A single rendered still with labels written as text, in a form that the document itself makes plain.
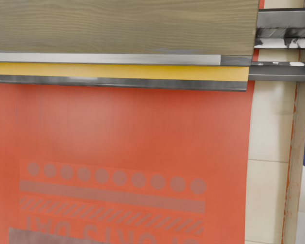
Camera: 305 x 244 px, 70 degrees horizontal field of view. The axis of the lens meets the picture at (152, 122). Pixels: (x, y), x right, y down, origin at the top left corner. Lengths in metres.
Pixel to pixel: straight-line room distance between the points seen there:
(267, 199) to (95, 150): 0.26
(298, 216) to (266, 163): 0.07
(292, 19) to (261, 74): 0.06
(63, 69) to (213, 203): 0.26
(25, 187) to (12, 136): 0.09
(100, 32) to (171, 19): 0.07
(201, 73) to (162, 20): 0.06
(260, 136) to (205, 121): 0.07
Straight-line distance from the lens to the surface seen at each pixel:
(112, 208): 0.37
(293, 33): 0.30
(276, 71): 0.26
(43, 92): 0.39
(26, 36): 0.28
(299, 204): 0.33
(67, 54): 0.24
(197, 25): 0.23
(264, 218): 0.36
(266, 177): 0.34
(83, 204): 0.38
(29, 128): 0.40
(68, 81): 0.27
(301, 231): 0.34
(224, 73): 0.23
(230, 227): 0.36
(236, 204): 0.35
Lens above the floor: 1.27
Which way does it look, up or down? 80 degrees down
